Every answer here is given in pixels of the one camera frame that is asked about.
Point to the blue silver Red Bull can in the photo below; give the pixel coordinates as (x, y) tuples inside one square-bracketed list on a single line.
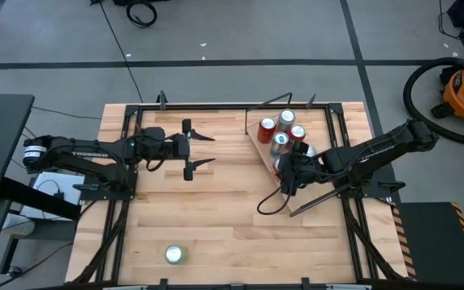
[(280, 139)]

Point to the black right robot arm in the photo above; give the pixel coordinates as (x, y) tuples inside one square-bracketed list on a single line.
[(377, 149)]

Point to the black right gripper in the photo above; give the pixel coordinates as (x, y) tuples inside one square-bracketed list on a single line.
[(300, 169)]

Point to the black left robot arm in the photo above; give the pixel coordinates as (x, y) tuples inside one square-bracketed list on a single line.
[(87, 147)]

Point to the black mat hazard stripes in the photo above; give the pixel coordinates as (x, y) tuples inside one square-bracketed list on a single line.
[(433, 241)]

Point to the black desk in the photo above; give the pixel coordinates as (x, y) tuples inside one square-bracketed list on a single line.
[(2, 141)]

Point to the green can silver top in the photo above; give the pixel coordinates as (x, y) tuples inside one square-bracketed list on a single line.
[(175, 253)]

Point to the white pink Spindrift can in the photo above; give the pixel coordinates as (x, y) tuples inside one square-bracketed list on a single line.
[(287, 117)]

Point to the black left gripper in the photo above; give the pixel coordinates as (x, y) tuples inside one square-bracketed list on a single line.
[(179, 147)]

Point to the red Coca-Cola can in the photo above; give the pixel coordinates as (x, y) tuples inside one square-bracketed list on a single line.
[(267, 124)]

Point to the black aluminium table frame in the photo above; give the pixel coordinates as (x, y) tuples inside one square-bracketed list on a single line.
[(200, 107)]

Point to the red and blue soda can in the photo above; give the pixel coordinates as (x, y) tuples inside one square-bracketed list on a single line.
[(298, 131)]

